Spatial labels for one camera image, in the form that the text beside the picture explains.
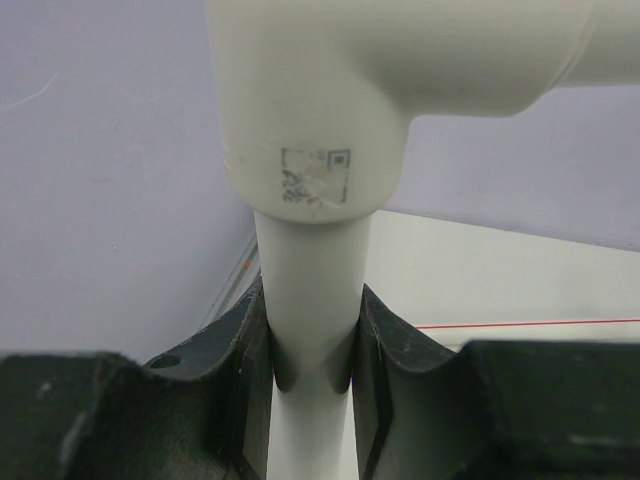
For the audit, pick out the white PVC pipe frame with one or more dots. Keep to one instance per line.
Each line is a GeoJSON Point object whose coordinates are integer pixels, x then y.
{"type": "Point", "coordinates": [316, 100]}

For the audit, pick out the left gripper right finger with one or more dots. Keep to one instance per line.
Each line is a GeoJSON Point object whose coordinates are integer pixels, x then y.
{"type": "Point", "coordinates": [492, 410]}

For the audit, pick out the left aluminium frame post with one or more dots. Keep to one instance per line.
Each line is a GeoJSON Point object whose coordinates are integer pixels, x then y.
{"type": "Point", "coordinates": [245, 271]}

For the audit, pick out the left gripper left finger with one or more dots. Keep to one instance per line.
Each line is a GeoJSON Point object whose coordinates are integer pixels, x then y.
{"type": "Point", "coordinates": [200, 410]}

